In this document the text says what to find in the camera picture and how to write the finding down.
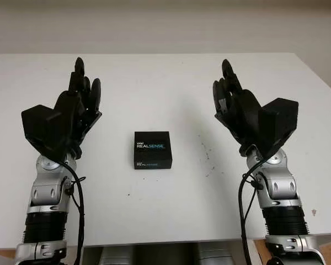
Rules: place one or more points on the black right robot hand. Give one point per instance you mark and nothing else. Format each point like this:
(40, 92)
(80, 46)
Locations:
(242, 116)

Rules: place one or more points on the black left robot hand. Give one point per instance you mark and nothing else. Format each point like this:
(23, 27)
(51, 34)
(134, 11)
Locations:
(74, 110)

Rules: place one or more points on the black RealSense box lid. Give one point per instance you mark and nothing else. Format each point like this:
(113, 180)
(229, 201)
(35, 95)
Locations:
(151, 149)

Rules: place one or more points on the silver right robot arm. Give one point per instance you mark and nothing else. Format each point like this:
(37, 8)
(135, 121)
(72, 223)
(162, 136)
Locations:
(281, 187)

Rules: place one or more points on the white table leg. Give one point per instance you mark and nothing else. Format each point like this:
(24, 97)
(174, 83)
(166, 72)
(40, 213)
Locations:
(256, 252)

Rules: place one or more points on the grey black robot torso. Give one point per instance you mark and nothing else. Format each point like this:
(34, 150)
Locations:
(154, 254)

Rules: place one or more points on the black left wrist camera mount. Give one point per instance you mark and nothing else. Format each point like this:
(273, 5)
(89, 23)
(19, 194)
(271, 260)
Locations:
(42, 129)

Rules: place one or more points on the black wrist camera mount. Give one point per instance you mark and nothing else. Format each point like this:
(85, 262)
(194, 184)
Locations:
(281, 124)
(42, 129)

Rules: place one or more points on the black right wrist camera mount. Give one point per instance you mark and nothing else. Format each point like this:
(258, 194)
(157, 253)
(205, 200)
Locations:
(281, 124)

